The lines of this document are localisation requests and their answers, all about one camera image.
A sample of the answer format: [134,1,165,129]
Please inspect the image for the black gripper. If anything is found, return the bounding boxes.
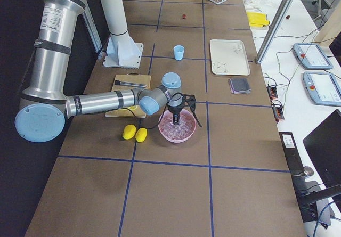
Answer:
[167,96,183,125]

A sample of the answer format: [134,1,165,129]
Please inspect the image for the clear ice cubes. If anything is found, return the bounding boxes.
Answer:
[161,111,194,138]

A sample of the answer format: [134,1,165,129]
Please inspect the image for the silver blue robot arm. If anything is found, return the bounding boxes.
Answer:
[14,0,184,142]

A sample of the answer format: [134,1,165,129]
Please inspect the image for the light blue paper cup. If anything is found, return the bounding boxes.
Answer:
[173,45,184,61]

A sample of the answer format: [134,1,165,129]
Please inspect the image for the pink bowl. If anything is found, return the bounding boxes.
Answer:
[158,108,198,144]

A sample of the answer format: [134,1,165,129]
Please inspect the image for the yellow lemon near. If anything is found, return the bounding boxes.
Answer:
[135,128,148,143]

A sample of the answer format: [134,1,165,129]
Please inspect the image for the yellow lemon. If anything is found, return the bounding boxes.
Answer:
[135,128,148,143]
[122,124,137,140]

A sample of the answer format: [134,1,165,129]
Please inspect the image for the yellow lemon far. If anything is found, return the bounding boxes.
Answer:
[122,124,137,140]

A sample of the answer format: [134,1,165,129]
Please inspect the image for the wooden cutting board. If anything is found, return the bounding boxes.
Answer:
[105,74,151,118]

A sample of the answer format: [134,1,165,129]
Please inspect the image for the folded grey cloth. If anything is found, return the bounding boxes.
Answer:
[229,78,251,94]

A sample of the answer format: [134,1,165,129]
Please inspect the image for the cream bear serving tray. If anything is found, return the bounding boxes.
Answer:
[209,39,250,76]

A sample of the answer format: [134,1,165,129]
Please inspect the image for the orange black connector box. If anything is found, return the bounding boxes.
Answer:
[267,85,278,100]

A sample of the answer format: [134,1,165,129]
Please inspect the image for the black power strip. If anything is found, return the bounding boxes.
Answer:
[279,132,304,176]

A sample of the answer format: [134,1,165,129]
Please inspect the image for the yellow cloth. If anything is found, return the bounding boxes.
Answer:
[246,12,270,28]

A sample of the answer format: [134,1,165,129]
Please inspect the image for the black monitor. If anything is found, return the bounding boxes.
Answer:
[303,109,341,187]

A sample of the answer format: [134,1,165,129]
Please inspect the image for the teach pendant far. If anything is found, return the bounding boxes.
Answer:
[293,43,334,70]

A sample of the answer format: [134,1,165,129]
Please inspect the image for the teach pendant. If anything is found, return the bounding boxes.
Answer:
[303,72,340,107]
[293,43,334,70]

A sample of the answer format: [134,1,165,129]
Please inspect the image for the teach pendant near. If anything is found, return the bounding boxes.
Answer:
[303,72,340,107]

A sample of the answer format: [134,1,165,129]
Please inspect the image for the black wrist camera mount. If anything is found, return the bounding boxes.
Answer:
[180,93,196,113]

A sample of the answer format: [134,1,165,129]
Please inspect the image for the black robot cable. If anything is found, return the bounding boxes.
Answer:
[125,94,203,130]

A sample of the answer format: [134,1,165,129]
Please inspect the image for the steel knife handle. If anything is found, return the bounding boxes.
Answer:
[114,80,147,88]

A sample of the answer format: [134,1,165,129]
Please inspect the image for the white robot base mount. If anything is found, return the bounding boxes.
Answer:
[103,37,144,69]

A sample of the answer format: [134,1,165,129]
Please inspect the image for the white pedestal column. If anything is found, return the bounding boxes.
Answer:
[101,0,128,36]

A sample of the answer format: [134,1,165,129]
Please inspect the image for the aluminium frame post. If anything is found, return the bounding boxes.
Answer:
[255,0,293,63]

